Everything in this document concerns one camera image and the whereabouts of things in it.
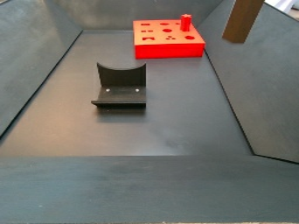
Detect red foam shape board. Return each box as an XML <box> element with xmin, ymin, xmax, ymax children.
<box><xmin>133</xmin><ymin>19</ymin><xmax>206</xmax><ymax>59</ymax></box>

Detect dark curved holder bracket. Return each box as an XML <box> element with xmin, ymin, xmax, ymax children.
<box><xmin>91</xmin><ymin>64</ymin><xmax>145</xmax><ymax>108</ymax></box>

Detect red star peg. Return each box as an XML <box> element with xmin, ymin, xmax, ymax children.
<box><xmin>180</xmin><ymin>14</ymin><xmax>192</xmax><ymax>32</ymax></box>

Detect brown hexagon peg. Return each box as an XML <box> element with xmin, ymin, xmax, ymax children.
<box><xmin>222</xmin><ymin>0</ymin><xmax>264</xmax><ymax>44</ymax></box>

